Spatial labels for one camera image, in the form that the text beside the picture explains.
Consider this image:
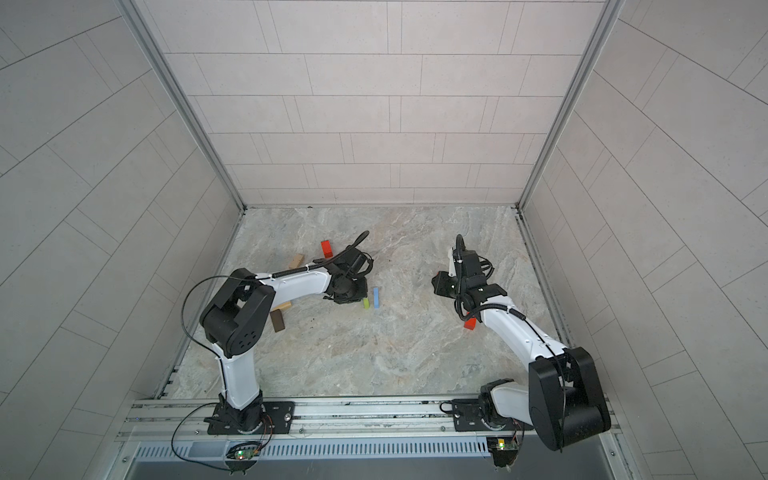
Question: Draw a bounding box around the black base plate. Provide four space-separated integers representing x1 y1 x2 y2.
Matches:
439 398 534 432
204 401 296 435

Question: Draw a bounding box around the tan wood block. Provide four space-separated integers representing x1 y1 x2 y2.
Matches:
289 254 304 269

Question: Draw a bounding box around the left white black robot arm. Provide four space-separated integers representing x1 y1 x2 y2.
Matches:
199 245 373 434

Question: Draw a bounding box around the right circuit board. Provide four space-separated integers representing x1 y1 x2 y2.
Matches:
486 437 521 469

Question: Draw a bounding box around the dark brown wood block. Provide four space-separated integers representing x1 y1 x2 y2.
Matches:
270 309 285 333

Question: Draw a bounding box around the left black cable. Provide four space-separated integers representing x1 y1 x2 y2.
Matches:
170 230 371 472

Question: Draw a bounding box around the aluminium mounting rail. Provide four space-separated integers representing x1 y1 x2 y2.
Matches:
117 394 554 444

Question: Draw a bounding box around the circuit board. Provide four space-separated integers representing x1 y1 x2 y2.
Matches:
486 437 521 469
224 441 262 475

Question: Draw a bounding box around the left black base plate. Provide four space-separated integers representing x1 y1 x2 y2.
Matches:
204 401 296 435

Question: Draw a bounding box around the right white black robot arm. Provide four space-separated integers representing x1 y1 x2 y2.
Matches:
432 238 612 451

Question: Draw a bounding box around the left circuit board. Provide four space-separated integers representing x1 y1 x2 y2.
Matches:
224 441 262 475

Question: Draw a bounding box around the light natural wood block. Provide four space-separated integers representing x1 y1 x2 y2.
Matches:
272 301 292 311

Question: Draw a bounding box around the red wood block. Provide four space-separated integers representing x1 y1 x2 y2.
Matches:
321 240 334 259
464 317 478 331

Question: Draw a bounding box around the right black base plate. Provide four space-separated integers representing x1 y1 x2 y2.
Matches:
439 398 534 432

